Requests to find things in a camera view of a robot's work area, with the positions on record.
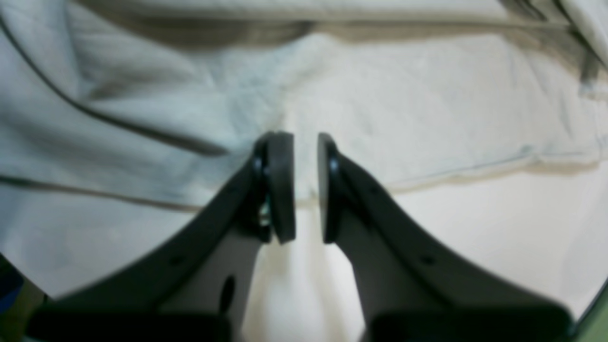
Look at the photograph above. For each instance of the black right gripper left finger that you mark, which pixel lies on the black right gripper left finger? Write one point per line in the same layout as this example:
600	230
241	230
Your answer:
195	286

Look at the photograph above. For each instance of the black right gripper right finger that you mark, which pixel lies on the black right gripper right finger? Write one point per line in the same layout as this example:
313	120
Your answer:
413	288

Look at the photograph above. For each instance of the beige t-shirt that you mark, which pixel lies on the beige t-shirt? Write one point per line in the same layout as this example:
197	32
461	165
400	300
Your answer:
110	107

